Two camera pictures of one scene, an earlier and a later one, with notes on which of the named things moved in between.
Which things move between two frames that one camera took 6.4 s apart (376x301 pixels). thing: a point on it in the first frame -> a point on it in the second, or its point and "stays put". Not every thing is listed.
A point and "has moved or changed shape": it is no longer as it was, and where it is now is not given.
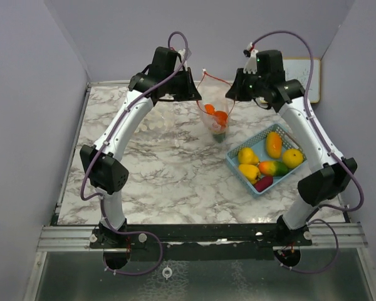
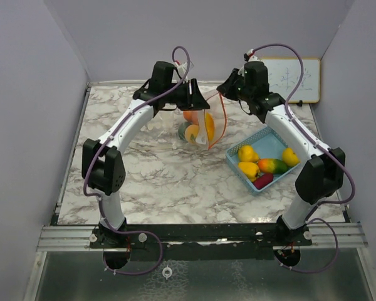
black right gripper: x=237 y=86 -> x=225 y=89
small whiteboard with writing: x=299 y=69 stays put
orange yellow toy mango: x=274 y=144 -> x=210 y=126
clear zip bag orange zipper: x=215 y=100 has moved or changed shape
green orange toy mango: x=272 y=168 stays put
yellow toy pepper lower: x=251 y=172 stays put
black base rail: x=200 y=242 stays put
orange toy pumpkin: x=222 y=116 -> x=191 y=116
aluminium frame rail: x=66 y=238 stays put
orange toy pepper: x=210 y=109 -> x=192 y=132
